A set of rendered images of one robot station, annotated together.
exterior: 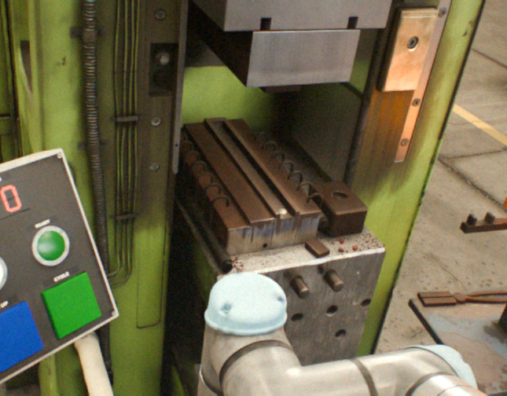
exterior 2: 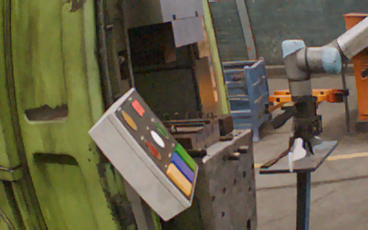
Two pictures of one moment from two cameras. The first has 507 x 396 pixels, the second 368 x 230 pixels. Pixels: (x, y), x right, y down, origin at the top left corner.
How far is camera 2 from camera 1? 126 cm
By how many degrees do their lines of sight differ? 37
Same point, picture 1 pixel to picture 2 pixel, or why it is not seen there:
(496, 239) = not seen: hidden behind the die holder
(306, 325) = (238, 186)
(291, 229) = (211, 133)
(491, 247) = not seen: hidden behind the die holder
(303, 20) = (184, 14)
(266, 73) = (180, 39)
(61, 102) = (95, 91)
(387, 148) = (210, 93)
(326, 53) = (194, 26)
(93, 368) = not seen: outside the picture
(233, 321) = (298, 44)
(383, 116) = (203, 74)
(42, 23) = (86, 51)
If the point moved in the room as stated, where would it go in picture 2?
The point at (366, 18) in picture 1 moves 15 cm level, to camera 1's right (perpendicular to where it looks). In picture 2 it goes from (199, 11) to (230, 8)
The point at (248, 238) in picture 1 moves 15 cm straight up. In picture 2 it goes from (198, 142) to (191, 96)
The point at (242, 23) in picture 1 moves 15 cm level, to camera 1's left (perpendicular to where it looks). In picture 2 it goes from (168, 17) to (128, 26)
